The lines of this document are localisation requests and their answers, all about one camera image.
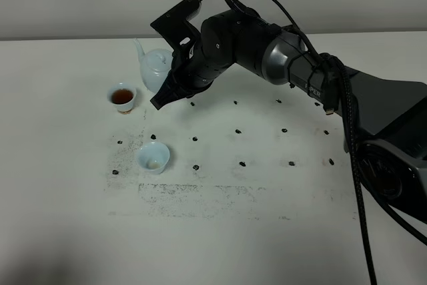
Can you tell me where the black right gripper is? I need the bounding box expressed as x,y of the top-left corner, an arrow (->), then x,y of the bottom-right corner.
150,9 -> 279,109

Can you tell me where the pale blue porcelain teapot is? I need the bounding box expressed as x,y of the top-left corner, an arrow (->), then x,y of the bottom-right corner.
133,38 -> 173,94

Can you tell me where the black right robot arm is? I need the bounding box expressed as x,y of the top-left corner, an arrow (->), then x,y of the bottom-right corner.
151,10 -> 426,221

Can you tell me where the far pale blue teacup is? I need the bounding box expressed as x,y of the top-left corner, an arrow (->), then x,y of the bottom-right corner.
107,82 -> 137,114

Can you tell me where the pale blue teacup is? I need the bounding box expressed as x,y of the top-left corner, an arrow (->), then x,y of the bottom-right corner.
107,82 -> 137,114
136,141 -> 171,175

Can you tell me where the near pale blue teacup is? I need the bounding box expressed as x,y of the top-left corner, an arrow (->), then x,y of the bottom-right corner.
136,141 -> 171,175

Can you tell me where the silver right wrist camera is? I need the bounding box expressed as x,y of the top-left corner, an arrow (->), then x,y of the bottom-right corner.
150,0 -> 201,55

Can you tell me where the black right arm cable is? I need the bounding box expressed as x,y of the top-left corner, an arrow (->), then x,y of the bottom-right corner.
193,0 -> 427,285

